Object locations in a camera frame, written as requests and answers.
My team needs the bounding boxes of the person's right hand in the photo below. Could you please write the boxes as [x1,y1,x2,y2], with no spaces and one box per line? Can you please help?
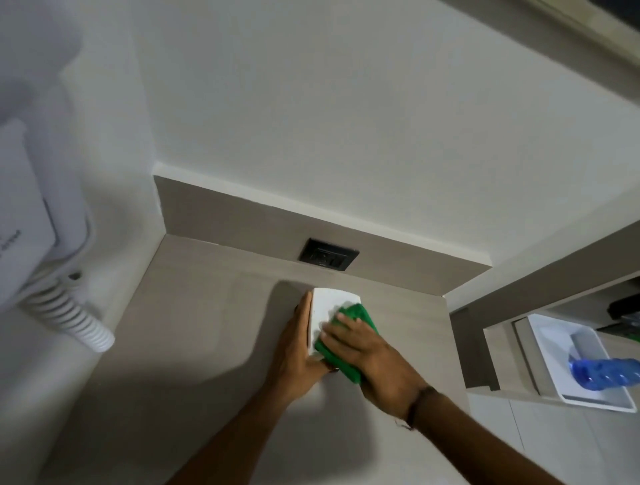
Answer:
[319,299,436,420]

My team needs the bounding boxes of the person's left hand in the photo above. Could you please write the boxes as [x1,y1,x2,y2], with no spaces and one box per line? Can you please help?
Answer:
[267,291,331,396]

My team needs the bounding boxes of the green cleaning cloth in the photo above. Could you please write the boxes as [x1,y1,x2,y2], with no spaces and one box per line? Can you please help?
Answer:
[313,302,381,386]

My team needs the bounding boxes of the white square container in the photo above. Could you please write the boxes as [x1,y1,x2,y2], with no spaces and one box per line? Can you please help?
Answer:
[305,287,363,360]

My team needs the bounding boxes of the person's right forearm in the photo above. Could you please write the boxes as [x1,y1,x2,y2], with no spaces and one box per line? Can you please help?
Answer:
[412,387,566,485]

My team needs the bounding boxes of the person's left forearm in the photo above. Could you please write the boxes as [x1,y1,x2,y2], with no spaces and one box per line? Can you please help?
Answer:
[165,382,321,485]

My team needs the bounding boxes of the dark wrist band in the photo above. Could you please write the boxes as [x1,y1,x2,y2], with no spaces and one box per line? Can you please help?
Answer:
[405,384,439,430]

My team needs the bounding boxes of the grey wooden ledge shelf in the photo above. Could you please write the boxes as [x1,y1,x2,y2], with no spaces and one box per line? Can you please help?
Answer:
[465,287,640,416]

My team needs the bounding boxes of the white plastic tray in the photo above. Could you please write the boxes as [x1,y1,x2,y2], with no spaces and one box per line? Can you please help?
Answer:
[513,313,639,414]

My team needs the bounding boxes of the blue spray bottle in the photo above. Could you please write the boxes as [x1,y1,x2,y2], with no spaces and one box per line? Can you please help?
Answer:
[569,357,640,390]

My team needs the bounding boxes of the black wall outlet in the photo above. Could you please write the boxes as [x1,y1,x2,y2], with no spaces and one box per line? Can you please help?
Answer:
[298,238,360,272]

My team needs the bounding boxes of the white coiled cord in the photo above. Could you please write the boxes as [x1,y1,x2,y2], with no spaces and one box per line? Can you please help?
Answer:
[19,269,116,353]

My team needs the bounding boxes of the white wall hair dryer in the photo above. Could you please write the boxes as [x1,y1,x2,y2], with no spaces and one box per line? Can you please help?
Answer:
[0,0,99,310]

